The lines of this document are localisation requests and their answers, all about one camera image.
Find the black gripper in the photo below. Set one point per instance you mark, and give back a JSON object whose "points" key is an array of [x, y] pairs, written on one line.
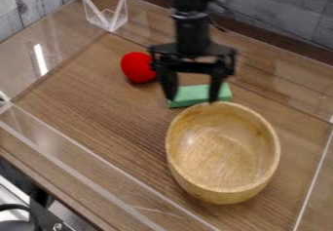
{"points": [[216, 62]]}

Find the red felt strawberry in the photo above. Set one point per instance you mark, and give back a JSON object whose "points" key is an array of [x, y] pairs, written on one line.
{"points": [[136, 67]]}

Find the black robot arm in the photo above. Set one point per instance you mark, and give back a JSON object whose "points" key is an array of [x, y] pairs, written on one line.
{"points": [[193, 53]]}

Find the green rectangular block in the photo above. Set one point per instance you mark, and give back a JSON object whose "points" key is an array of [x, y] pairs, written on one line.
{"points": [[190, 95]]}

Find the wooden bowl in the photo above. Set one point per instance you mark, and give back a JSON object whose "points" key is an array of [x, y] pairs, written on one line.
{"points": [[222, 152]]}

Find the clear acrylic enclosure wall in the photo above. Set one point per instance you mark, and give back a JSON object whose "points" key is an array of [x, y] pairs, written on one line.
{"points": [[84, 132]]}

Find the clear acrylic corner bracket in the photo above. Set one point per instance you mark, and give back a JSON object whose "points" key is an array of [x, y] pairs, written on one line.
{"points": [[106, 19]]}

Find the black metal mount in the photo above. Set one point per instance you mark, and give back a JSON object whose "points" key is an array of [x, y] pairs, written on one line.
{"points": [[44, 219]]}

